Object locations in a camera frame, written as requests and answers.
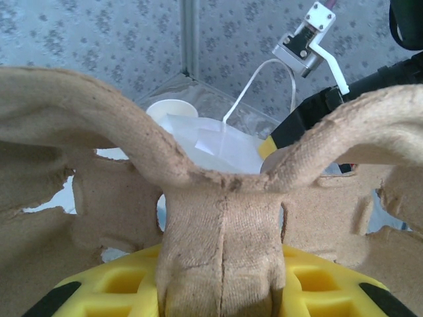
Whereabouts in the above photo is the white paper takeout bag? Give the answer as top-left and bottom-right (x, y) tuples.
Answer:
(163, 58), (265, 175)

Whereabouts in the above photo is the aluminium frame post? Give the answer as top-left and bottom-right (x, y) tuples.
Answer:
(180, 0), (201, 80)

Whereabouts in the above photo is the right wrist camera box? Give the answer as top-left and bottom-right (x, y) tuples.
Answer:
(270, 1), (351, 96)

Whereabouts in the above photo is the brown pulp cup carrier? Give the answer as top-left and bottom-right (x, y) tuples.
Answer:
(0, 65), (423, 317)

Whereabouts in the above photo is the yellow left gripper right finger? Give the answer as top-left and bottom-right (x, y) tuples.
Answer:
(276, 244), (418, 317)

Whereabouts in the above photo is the stack of paper cups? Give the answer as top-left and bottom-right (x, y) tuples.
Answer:
(145, 98), (199, 133)

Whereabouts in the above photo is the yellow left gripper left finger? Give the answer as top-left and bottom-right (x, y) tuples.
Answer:
(21, 243), (163, 317)

